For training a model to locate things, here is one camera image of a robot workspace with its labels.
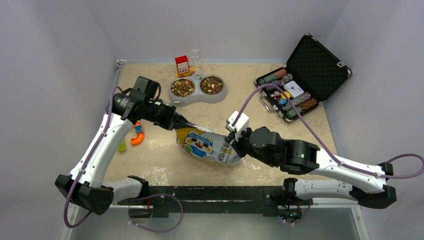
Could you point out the grey double pet bowl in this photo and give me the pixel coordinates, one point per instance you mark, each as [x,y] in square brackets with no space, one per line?
[200,98]

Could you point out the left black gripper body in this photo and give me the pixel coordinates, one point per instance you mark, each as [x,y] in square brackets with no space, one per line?
[159,113]

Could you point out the orange toy arch with blocks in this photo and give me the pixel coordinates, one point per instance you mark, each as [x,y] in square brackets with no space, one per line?
[138,139]

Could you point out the red toy block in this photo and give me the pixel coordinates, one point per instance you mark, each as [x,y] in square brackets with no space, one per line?
[183,68]

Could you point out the pet food bag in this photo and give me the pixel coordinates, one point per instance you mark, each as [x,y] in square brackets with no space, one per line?
[206,145]

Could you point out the pet food kibble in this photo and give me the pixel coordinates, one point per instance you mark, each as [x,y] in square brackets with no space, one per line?
[209,85]

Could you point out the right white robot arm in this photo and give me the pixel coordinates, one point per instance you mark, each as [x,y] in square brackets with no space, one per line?
[345,179]

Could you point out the silver metal scoop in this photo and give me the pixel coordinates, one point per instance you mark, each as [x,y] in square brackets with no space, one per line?
[173,103]

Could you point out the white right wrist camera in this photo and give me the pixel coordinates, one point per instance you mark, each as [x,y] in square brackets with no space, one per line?
[237,123]

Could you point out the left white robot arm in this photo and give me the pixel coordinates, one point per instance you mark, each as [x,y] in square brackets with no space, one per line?
[84,186]

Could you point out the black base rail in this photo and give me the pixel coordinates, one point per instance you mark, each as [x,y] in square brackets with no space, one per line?
[268,201]

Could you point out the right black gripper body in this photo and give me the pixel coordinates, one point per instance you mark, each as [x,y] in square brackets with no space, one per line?
[243,147]

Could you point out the black poker chip case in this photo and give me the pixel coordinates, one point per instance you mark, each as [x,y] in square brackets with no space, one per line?
[309,77]

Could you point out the clear water bottle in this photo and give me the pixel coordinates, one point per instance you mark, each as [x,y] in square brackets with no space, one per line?
[196,59]

